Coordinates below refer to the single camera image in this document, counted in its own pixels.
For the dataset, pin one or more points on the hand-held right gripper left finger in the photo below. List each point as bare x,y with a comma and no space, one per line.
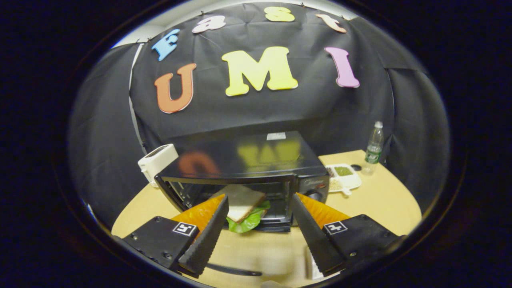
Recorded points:
206,240

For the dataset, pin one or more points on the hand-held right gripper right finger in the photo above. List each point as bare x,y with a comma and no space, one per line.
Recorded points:
316,240

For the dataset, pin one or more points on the sandwich with lettuce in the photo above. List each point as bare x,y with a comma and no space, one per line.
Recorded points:
244,200

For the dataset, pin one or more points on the black electric oven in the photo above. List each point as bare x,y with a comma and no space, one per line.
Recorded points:
248,160

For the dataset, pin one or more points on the white divided dish of beans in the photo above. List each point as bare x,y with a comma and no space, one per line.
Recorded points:
346,180

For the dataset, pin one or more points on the small black bottle cap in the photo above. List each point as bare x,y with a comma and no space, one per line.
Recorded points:
356,167

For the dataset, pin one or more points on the white toaster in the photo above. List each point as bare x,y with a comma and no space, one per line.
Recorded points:
158,162

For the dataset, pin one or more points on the clear green-label water bottle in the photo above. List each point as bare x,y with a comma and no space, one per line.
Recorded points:
374,150

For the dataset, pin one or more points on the black backdrop cloth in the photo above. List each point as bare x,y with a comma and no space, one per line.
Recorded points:
260,112

